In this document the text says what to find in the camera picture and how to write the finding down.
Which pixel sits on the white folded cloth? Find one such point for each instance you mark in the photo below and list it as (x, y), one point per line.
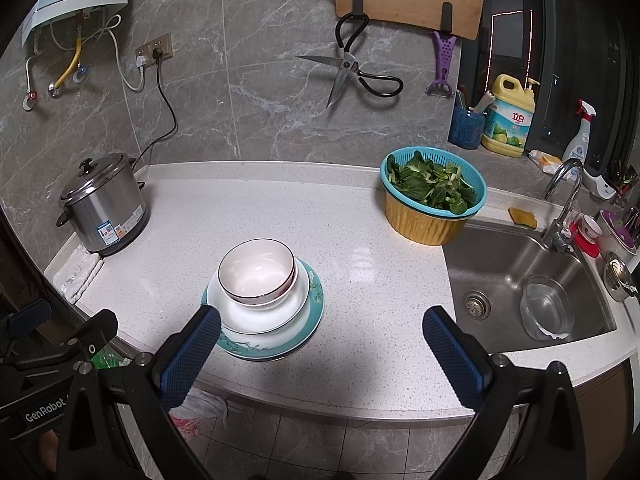
(75, 275)

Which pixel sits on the black wall hook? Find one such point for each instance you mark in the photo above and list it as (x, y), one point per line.
(358, 0)
(448, 17)

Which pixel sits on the yellow basin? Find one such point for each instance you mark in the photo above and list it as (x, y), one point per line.
(425, 227)

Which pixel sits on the white and purple holder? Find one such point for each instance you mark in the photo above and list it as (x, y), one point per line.
(615, 240)

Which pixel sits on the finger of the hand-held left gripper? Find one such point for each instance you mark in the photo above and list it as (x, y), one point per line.
(30, 317)
(97, 332)

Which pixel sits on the large white bowl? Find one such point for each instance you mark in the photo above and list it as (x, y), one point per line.
(300, 297)

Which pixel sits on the chrome faucet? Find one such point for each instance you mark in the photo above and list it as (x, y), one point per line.
(552, 237)

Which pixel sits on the stainless steel sink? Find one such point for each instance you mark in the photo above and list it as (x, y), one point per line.
(490, 270)

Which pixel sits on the metal strainer ladle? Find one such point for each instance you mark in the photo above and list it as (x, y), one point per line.
(617, 275)

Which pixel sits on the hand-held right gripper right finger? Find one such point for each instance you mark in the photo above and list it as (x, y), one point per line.
(452, 355)

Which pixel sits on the grey rimmed white plate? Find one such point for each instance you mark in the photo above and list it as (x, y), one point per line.
(260, 338)

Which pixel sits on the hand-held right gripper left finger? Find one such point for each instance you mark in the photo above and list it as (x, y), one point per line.
(190, 360)

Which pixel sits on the white plastic bag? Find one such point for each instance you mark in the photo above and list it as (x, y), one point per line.
(200, 405)

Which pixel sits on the wooden base cabinet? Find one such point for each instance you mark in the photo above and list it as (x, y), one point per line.
(600, 410)

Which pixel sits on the stainless steel rice cooker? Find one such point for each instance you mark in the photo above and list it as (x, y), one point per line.
(107, 215)

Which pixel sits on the blue utensil holder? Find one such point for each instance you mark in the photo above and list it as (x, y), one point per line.
(465, 130)

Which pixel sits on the yellow detergent bottle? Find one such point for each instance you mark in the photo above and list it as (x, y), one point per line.
(507, 130)

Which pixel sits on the dark window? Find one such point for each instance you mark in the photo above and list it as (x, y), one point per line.
(515, 45)

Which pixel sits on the purple peeler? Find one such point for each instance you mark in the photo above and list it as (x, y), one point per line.
(444, 50)

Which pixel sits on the deep teal floral plate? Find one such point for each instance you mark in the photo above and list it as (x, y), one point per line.
(317, 295)

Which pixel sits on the yellow and white packet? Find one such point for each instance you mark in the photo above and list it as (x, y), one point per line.
(547, 160)

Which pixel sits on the dark rimmed floral bowl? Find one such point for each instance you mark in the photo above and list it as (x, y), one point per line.
(255, 270)

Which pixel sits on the white plastic holder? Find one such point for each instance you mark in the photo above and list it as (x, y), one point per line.
(600, 185)

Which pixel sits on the green plastic bag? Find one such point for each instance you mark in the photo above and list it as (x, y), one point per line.
(107, 358)

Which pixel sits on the teal colander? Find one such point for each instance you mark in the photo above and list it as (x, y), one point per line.
(482, 195)

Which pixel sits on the white spray bottle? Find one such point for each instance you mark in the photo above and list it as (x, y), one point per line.
(577, 147)

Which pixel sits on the small floral cup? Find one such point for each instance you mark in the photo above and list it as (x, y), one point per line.
(591, 227)

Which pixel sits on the leafy greens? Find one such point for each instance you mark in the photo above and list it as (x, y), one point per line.
(430, 185)

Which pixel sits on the wall socket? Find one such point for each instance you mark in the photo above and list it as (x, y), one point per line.
(167, 40)

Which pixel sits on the red rubber mat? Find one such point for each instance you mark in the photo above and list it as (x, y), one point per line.
(580, 242)

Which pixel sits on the yellow sponge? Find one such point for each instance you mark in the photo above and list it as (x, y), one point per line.
(522, 217)

